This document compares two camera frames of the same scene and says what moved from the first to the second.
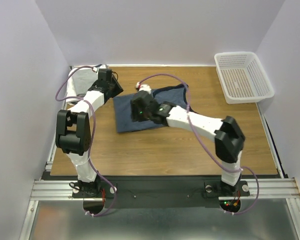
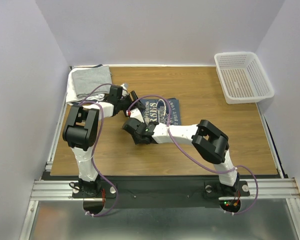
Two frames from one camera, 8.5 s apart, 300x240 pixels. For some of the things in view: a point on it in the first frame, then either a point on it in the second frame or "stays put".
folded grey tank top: (83, 79) stays put
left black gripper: (119, 89) -> (127, 98)
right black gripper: (134, 110) -> (130, 125)
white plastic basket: (242, 77) stays put
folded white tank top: (72, 96) stays put
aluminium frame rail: (52, 190) stays put
